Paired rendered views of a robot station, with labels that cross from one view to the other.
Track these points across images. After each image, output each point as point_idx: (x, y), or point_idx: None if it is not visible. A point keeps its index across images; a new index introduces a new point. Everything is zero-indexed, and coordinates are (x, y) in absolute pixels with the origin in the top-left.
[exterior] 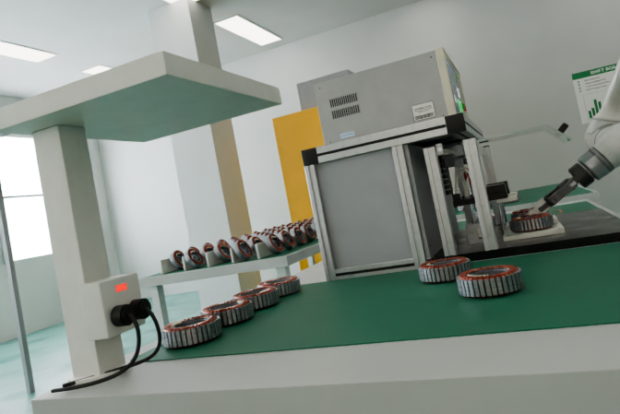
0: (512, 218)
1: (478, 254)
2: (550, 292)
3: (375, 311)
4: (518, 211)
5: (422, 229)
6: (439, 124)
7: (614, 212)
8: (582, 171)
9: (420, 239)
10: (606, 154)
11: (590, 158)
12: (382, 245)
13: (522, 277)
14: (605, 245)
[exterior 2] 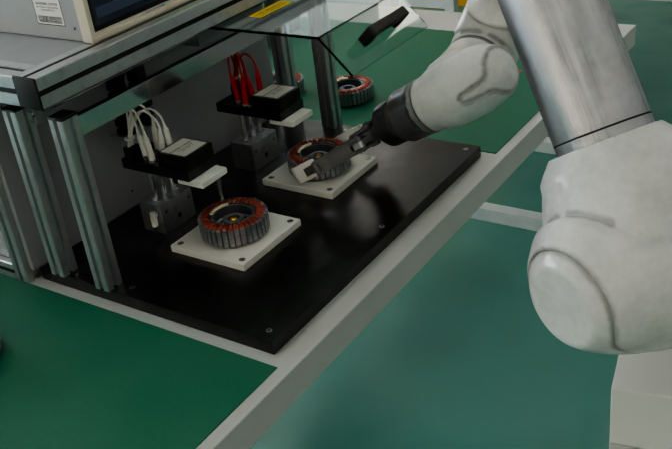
0: (208, 208)
1: (90, 286)
2: None
3: None
4: (297, 151)
5: (18, 227)
6: (7, 87)
7: (498, 160)
8: (384, 124)
9: (14, 242)
10: (418, 110)
11: (397, 106)
12: None
13: None
14: (209, 356)
